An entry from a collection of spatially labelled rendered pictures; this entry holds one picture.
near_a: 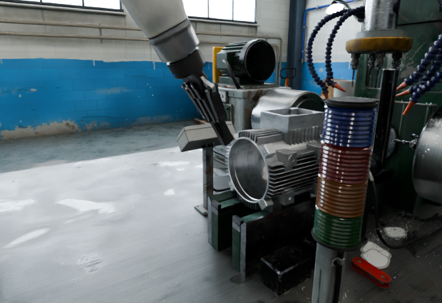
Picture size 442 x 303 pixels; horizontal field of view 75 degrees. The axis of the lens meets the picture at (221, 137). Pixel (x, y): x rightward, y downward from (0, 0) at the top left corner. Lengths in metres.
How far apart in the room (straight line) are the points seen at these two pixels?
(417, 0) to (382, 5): 0.22
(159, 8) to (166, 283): 0.56
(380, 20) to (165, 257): 0.87
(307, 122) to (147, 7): 0.43
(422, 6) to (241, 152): 0.76
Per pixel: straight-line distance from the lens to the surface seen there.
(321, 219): 0.41
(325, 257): 0.45
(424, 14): 1.19
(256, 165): 0.80
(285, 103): 1.08
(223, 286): 0.69
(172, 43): 0.58
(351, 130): 0.36
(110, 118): 6.27
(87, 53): 6.14
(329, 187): 0.39
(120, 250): 0.83
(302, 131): 0.71
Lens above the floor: 1.26
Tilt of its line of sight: 14 degrees down
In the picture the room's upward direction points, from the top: straight up
